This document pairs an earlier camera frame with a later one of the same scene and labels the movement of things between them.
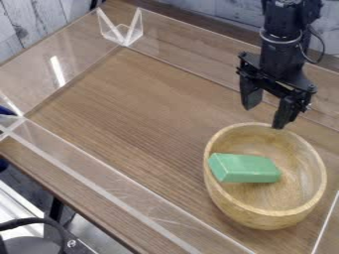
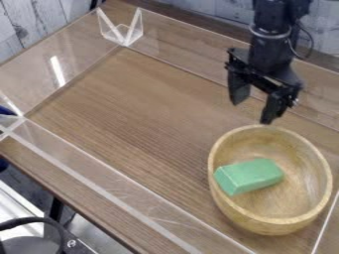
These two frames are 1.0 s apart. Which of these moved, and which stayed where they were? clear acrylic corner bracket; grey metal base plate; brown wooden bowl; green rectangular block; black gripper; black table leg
Moved: green rectangular block; brown wooden bowl; black gripper
Stayed: clear acrylic corner bracket; grey metal base plate; black table leg
